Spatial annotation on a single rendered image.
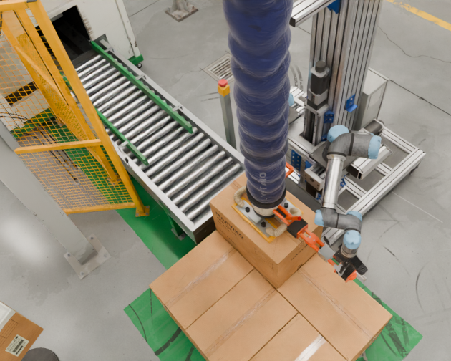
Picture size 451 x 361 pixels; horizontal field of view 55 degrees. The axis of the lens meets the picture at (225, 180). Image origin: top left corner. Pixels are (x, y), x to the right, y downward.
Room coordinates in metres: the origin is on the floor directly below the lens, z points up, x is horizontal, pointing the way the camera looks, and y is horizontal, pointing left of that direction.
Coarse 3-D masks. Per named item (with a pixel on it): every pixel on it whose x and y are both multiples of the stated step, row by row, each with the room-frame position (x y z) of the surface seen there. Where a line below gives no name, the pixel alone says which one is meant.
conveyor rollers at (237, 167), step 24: (96, 72) 3.36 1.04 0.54; (120, 72) 3.30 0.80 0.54; (96, 96) 3.04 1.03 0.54; (120, 96) 2.97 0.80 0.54; (144, 96) 2.91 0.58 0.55; (120, 120) 2.67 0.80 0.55; (168, 120) 2.59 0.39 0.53; (144, 144) 2.36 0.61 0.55; (192, 144) 2.27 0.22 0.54; (144, 168) 2.12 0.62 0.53; (168, 168) 2.06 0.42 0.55; (192, 168) 2.04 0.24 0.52; (216, 168) 1.98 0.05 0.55; (240, 168) 1.96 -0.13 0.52; (168, 192) 1.84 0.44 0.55; (192, 192) 1.81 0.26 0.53; (216, 192) 1.77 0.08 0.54; (192, 216) 1.60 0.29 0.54
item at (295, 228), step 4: (292, 220) 1.13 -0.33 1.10; (288, 224) 1.11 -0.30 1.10; (292, 224) 1.11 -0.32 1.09; (296, 224) 1.10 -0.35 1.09; (300, 224) 1.10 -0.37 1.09; (304, 224) 1.09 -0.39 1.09; (288, 228) 1.09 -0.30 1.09; (292, 228) 1.08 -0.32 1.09; (296, 228) 1.08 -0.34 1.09; (300, 228) 1.07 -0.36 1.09; (304, 228) 1.07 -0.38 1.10; (292, 232) 1.06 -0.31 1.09; (296, 232) 1.06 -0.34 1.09; (300, 232) 1.05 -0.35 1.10; (304, 232) 1.07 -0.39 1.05; (296, 236) 1.04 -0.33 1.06
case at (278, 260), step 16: (240, 176) 1.59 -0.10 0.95; (224, 192) 1.49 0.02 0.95; (288, 192) 1.41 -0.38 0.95; (224, 208) 1.37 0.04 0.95; (304, 208) 1.27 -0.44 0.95; (224, 224) 1.35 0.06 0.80; (240, 224) 1.25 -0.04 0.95; (240, 240) 1.22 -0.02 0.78; (256, 240) 1.12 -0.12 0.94; (288, 240) 1.09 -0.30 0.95; (320, 240) 1.17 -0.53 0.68; (256, 256) 1.10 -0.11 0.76; (272, 256) 1.00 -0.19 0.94; (288, 256) 1.00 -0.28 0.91; (304, 256) 1.09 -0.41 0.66; (272, 272) 0.99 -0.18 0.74; (288, 272) 1.01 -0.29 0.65
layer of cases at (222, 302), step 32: (192, 256) 1.28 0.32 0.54; (224, 256) 1.24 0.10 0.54; (160, 288) 1.10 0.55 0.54; (192, 288) 1.06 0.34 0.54; (224, 288) 1.02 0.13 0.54; (256, 288) 0.98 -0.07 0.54; (288, 288) 0.94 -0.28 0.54; (320, 288) 0.91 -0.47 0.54; (352, 288) 0.87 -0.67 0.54; (192, 320) 0.85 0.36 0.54; (224, 320) 0.81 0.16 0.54; (256, 320) 0.78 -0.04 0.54; (288, 320) 0.74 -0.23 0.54; (320, 320) 0.71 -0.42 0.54; (352, 320) 0.68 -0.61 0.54; (384, 320) 0.64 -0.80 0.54; (224, 352) 0.63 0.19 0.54; (256, 352) 0.59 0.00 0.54; (288, 352) 0.56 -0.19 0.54; (320, 352) 0.53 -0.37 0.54; (352, 352) 0.50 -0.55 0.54
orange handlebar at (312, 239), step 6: (288, 168) 1.50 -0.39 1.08; (288, 174) 1.45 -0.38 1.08; (282, 210) 1.21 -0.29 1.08; (282, 216) 1.17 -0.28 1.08; (288, 222) 1.13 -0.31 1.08; (306, 228) 1.07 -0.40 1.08; (300, 234) 1.04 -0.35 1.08; (312, 234) 1.03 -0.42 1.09; (306, 240) 1.00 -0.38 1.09; (312, 240) 0.99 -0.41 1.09; (318, 240) 0.99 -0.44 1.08; (312, 246) 0.96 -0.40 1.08; (336, 264) 0.84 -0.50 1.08; (354, 276) 0.75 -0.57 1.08
